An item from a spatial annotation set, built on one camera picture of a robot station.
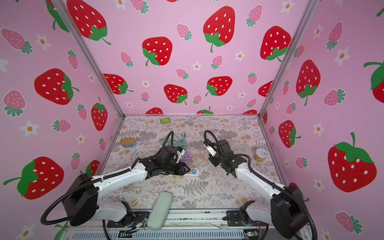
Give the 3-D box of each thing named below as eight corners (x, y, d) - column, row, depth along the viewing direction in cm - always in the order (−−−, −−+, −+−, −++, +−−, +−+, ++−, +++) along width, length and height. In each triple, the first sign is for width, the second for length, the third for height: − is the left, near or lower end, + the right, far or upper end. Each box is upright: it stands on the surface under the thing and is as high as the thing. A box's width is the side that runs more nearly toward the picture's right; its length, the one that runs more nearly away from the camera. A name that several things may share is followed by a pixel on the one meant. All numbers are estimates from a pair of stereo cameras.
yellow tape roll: (255, 162, 97) (258, 157, 92) (252, 153, 101) (255, 148, 96) (265, 162, 97) (269, 157, 92) (262, 153, 101) (266, 148, 96)
